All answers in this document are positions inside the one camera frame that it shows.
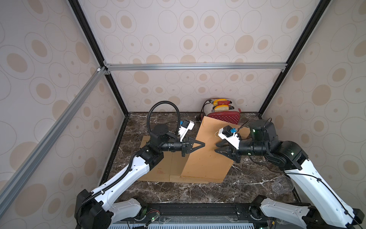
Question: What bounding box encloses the kraft file bag stack bottom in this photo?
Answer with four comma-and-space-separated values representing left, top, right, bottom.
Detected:
180, 117, 240, 184

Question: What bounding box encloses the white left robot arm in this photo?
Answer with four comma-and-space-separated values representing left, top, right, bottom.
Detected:
74, 120, 205, 229

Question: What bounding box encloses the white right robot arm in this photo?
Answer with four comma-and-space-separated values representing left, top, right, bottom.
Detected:
215, 119, 365, 229

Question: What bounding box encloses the red toaster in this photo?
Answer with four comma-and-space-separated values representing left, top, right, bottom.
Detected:
196, 98, 241, 125

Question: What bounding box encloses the clear glass cup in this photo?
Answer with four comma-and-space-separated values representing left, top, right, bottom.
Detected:
272, 176, 294, 194

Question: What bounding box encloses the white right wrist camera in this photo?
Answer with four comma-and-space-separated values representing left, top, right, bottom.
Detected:
218, 126, 241, 150

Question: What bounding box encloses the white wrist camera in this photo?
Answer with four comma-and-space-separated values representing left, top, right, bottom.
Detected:
178, 120, 194, 142
218, 126, 241, 150

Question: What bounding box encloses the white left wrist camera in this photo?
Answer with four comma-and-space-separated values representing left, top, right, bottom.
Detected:
178, 120, 194, 142

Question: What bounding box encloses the black corrugated cable conduit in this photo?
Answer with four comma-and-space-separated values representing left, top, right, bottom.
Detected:
146, 100, 182, 135

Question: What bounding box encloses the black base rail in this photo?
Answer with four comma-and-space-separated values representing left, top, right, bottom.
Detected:
122, 203, 264, 226

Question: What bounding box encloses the aluminium rail back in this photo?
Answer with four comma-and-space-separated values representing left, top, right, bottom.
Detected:
104, 62, 287, 71

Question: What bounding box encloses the aluminium rail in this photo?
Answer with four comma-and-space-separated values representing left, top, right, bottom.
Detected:
104, 62, 287, 71
1, 66, 107, 217

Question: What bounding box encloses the black corner frame post left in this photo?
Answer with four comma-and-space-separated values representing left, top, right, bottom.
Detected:
68, 0, 129, 116

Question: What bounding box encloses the black corner frame post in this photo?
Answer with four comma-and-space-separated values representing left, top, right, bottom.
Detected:
68, 0, 129, 116
257, 0, 331, 119

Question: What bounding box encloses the black corner frame post right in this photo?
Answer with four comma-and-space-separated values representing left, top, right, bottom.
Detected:
257, 0, 331, 119

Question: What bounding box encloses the aluminium rail left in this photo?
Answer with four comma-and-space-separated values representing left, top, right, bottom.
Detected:
1, 66, 107, 217

